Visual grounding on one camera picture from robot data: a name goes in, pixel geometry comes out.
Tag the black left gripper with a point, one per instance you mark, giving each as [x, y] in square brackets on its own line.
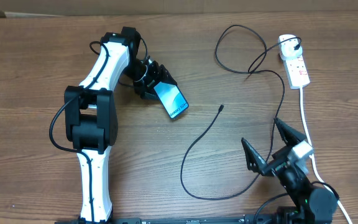
[158, 74]

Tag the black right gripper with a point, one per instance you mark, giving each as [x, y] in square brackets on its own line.
[257, 161]

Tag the black Samsung Galaxy smartphone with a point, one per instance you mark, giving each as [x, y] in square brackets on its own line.
[172, 99]

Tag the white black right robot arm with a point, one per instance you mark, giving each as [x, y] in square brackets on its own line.
[315, 202]

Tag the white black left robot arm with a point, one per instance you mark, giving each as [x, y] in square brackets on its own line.
[91, 118]

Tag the white power strip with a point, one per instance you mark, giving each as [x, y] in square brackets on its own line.
[297, 73]

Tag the brown cardboard backdrop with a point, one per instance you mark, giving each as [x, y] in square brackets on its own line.
[118, 7]

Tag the white USB wall charger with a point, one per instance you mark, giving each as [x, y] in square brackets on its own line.
[290, 47]

